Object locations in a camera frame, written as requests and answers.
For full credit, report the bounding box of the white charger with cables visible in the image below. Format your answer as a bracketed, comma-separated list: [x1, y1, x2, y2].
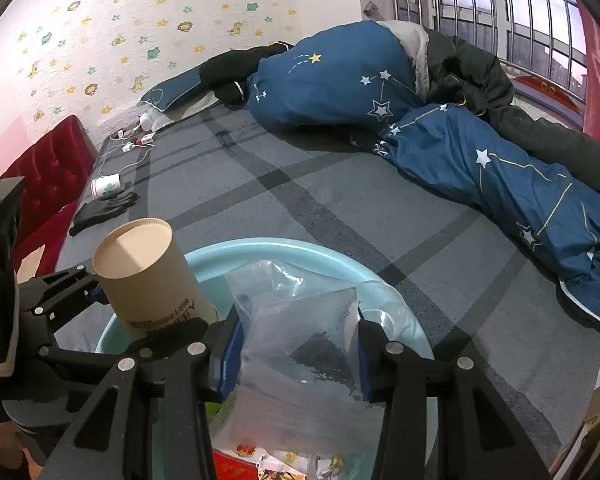
[97, 112, 161, 181]

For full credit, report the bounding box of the red patterned cloth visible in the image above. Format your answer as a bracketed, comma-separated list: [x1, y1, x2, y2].
[510, 72, 588, 133]

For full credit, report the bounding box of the blue star print quilt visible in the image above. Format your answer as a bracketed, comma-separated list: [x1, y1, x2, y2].
[245, 21, 600, 323]

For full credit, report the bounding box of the clear plastic cup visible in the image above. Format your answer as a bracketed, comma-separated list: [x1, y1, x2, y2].
[355, 281, 423, 348]

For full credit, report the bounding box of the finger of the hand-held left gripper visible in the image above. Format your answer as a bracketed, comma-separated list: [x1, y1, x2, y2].
[27, 316, 210, 376]
[17, 266, 108, 321]

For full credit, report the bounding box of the clear plastic bag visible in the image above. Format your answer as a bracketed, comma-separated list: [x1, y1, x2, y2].
[224, 259, 388, 458]

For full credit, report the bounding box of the black jacket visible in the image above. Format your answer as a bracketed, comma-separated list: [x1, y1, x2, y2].
[427, 30, 600, 196]

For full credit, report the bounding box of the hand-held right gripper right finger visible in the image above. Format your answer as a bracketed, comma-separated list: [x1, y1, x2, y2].
[355, 310, 551, 480]

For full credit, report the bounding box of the black glove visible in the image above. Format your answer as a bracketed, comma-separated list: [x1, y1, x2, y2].
[69, 191, 140, 237]

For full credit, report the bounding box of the grey cloth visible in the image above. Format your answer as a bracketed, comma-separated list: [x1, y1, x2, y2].
[380, 20, 431, 98]

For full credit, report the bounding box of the colourful wrapper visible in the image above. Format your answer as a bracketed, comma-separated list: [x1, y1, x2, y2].
[230, 442, 361, 480]

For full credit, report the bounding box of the red tufted headboard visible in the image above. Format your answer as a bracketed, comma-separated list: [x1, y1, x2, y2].
[0, 114, 98, 281]

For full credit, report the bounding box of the light blue plastic basin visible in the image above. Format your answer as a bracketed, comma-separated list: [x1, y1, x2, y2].
[95, 240, 438, 480]

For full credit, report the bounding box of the red snack wrapper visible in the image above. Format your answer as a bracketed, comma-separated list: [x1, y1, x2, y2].
[214, 467, 261, 480]

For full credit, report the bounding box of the tan paper cup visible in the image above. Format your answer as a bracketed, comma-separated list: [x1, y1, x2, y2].
[91, 217, 220, 342]

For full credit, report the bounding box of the dark blue pillow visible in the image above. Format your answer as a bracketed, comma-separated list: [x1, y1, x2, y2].
[139, 67, 221, 116]

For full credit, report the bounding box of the grey plaid bed sheet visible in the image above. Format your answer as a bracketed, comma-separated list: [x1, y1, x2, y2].
[55, 105, 600, 480]

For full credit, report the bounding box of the black garment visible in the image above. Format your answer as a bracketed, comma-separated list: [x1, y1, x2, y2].
[200, 42, 296, 108]

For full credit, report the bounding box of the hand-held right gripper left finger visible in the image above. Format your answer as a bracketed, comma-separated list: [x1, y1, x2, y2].
[45, 305, 245, 480]

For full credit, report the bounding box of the person's left forearm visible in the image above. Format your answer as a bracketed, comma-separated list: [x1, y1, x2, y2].
[0, 400, 81, 480]

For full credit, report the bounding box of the white paper cup green print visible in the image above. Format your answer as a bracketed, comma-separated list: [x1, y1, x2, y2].
[91, 175, 125, 197]

